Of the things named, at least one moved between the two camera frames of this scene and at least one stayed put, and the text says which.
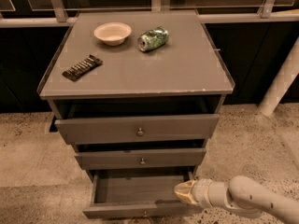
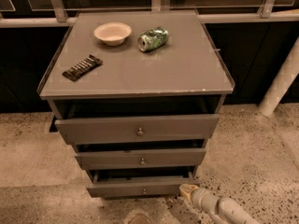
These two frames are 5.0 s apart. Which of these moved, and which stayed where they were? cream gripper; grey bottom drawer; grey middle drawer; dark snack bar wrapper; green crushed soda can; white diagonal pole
Moved: cream gripper; grey bottom drawer
Stayed: grey middle drawer; white diagonal pole; green crushed soda can; dark snack bar wrapper
